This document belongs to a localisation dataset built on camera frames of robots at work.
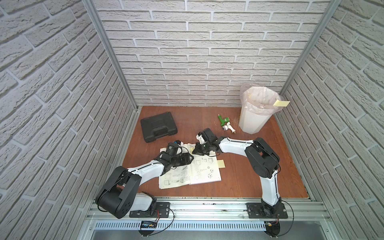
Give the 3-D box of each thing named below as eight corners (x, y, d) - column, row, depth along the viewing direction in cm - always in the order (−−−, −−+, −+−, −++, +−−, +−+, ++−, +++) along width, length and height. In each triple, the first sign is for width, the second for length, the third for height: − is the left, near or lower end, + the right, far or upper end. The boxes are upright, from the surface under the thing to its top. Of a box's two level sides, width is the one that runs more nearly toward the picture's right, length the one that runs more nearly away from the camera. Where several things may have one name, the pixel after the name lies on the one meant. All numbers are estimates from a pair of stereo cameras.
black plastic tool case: (146, 144, 100) (144, 139, 96) (142, 123, 111) (139, 118, 107) (178, 133, 106) (178, 129, 101) (171, 115, 117) (170, 110, 113)
